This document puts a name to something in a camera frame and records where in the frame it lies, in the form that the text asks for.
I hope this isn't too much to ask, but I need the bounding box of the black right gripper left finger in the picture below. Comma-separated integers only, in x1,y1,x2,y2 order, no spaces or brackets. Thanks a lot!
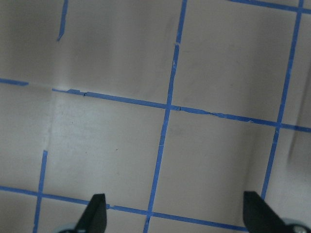
74,194,107,233

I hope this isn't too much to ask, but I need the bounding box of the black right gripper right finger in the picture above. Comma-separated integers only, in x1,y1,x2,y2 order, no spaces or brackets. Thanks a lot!
243,191,286,233

